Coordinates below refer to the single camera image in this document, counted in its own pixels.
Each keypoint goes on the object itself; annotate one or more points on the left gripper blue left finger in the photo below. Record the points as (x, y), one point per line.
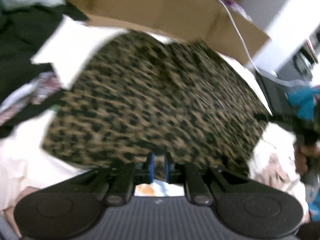
(128, 177)

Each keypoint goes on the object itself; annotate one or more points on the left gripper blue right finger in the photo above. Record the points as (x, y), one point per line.
(188, 174)

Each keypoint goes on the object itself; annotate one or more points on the leopard print garment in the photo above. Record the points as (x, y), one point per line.
(138, 95)

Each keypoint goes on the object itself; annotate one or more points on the black clothes pile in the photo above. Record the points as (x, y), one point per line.
(23, 33)

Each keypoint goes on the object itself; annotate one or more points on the folded black garment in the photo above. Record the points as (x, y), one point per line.
(276, 95)

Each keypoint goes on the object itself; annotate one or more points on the floral patterned garment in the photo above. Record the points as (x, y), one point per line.
(30, 94)

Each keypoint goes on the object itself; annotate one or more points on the teal patterned fabric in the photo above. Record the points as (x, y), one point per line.
(304, 102)

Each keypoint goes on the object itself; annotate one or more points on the dark grey bag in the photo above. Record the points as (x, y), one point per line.
(298, 67)

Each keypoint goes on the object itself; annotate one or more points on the brown cardboard sheet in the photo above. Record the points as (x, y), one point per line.
(186, 20)

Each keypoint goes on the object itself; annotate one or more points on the purple detergent pouch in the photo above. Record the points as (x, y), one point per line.
(237, 8)

